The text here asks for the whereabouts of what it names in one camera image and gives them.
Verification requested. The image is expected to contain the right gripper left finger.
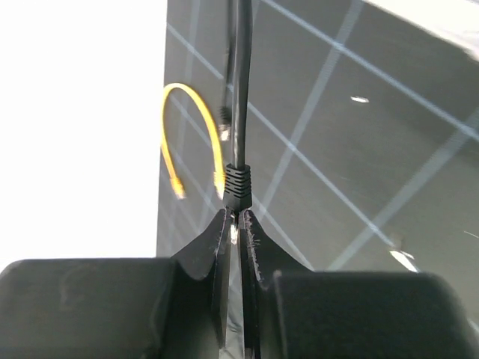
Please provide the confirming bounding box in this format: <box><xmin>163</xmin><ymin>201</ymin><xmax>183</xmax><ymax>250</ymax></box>
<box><xmin>1</xmin><ymin>209</ymin><xmax>231</xmax><ymax>358</ymax></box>

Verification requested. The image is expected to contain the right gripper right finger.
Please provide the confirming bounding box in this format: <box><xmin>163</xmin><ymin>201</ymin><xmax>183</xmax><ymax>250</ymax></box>
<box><xmin>238</xmin><ymin>210</ymin><xmax>478</xmax><ymax>358</ymax></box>

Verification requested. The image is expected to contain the black ethernet cable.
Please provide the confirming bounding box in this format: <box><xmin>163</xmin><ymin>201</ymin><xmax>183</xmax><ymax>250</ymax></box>
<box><xmin>216</xmin><ymin>0</ymin><xmax>255</xmax><ymax>246</ymax></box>

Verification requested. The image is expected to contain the orange ethernet cable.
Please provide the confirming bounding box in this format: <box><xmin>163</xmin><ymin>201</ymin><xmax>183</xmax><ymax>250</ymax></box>
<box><xmin>159</xmin><ymin>82</ymin><xmax>226</xmax><ymax>199</ymax></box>

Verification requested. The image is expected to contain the black grid cutting mat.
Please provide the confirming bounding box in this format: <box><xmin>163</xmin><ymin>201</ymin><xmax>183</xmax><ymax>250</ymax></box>
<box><xmin>156</xmin><ymin>0</ymin><xmax>479</xmax><ymax>274</ymax></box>

